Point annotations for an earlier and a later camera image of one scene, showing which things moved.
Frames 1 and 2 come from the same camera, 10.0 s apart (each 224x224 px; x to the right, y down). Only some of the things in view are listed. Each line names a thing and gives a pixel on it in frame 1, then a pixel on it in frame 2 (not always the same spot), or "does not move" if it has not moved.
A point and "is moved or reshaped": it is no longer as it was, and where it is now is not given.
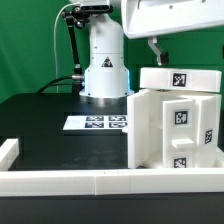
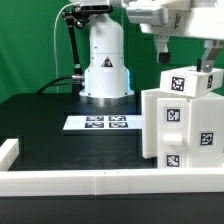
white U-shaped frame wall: (104, 181) does not move
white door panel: (180, 134) is moved or reshaped
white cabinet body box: (145, 127) is moved or reshaped
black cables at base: (49, 83) does not move
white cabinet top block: (180, 79) is moved or reshaped
